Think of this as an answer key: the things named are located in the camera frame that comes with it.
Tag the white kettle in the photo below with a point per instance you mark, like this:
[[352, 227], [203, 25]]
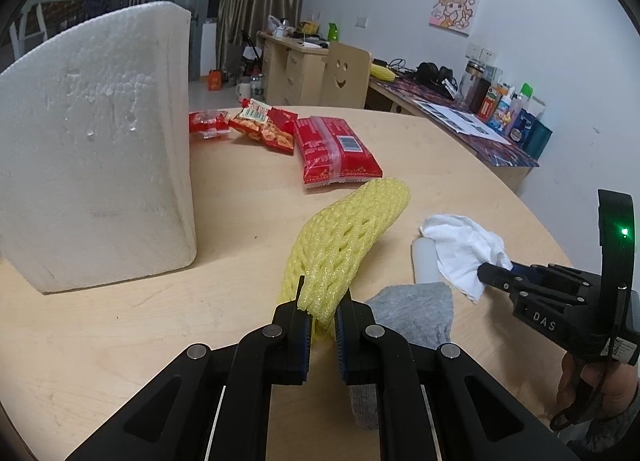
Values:
[[280, 27]]

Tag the person's right forearm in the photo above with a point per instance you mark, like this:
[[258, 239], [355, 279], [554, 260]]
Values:
[[622, 433]]

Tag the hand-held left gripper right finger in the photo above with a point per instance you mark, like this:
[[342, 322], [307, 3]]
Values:
[[341, 347]]

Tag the dark glass tumbler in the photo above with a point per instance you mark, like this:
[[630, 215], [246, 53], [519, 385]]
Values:
[[477, 91]]

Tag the hanging dark clothes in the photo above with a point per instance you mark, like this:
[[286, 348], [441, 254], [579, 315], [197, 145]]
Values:
[[97, 2]]

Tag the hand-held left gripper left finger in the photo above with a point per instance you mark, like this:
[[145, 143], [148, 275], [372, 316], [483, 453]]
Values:
[[301, 348]]

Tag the small red clear packet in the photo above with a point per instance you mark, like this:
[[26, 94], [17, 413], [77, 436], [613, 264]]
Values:
[[209, 123]]

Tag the black folding chair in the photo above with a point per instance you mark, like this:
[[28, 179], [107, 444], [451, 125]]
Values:
[[247, 53]]

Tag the grey sock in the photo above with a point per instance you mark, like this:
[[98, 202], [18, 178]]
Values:
[[415, 313]]

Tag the white bottle green cap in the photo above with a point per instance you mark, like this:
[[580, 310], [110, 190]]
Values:
[[523, 100]]

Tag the white foam box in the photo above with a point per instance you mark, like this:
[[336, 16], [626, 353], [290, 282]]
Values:
[[100, 151]]

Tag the orange carton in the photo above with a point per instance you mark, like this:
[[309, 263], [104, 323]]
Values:
[[489, 106]]

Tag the peanut snack packet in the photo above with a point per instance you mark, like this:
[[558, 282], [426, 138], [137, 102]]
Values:
[[262, 123]]

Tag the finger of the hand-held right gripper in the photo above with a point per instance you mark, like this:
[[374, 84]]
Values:
[[497, 277], [555, 275]]

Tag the metal bunk bed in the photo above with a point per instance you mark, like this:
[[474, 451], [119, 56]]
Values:
[[30, 23]]

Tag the white wall socket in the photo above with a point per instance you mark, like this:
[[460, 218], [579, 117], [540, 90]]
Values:
[[480, 54]]

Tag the black headphones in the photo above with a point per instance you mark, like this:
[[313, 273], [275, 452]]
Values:
[[435, 73]]

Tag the wooden smiley chair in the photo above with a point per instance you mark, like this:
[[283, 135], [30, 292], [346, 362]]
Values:
[[345, 76]]

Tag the large red snack packet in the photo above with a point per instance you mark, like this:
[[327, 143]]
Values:
[[335, 148]]

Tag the person's right hand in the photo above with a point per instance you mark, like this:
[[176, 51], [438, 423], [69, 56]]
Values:
[[620, 388]]

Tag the white jug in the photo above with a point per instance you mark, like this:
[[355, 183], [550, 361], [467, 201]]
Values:
[[243, 91]]

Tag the long wooden desk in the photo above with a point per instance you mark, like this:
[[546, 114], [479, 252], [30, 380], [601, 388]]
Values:
[[292, 76]]

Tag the printed paper sheet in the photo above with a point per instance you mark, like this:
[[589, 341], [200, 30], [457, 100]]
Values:
[[460, 118]]

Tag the clear plastic bottle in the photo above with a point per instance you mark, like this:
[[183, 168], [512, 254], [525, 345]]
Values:
[[257, 85]]

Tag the small yellow foam net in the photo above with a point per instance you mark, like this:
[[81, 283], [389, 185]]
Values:
[[384, 72]]

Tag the orange bag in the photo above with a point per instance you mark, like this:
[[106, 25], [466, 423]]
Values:
[[215, 80]]

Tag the white cloth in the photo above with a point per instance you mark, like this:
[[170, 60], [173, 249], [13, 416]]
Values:
[[465, 246]]

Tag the cartoon wall poster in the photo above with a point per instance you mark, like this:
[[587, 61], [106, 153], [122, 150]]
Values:
[[454, 8]]

